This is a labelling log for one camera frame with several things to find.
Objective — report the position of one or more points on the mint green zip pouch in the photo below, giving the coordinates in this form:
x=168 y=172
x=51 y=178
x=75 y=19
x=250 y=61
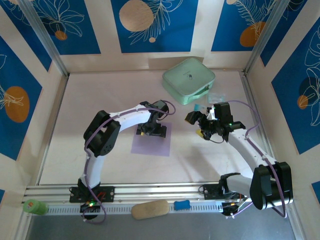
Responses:
x=188 y=80

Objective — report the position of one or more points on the aluminium side rail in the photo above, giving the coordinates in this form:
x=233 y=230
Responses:
x=65 y=85
x=250 y=95

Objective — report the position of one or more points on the aluminium mounting rail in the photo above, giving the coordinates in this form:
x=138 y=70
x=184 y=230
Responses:
x=162 y=190

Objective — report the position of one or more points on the blue snack packet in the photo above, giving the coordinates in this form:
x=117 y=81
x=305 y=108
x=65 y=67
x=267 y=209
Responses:
x=199 y=107

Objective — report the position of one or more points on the blue bone-shaped piece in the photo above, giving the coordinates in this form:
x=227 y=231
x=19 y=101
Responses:
x=181 y=205

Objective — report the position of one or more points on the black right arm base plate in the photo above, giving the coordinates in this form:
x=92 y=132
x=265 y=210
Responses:
x=210 y=191

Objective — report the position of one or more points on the aluminium corner post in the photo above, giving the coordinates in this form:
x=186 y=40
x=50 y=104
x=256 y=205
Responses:
x=264 y=37
x=45 y=37

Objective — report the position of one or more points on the beige oval block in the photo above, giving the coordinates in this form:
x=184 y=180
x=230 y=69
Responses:
x=150 y=209

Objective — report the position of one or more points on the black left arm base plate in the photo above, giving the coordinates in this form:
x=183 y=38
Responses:
x=107 y=193

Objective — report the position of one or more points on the small clear plastic bag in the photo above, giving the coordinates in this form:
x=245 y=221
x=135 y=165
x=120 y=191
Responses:
x=216 y=97

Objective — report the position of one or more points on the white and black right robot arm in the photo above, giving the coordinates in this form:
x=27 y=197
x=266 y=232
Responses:
x=245 y=150

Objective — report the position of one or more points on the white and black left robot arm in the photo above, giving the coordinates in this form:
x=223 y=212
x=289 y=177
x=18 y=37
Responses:
x=130 y=120

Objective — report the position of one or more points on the purple paper sheet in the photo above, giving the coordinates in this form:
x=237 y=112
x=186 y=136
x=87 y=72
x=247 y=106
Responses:
x=152 y=146

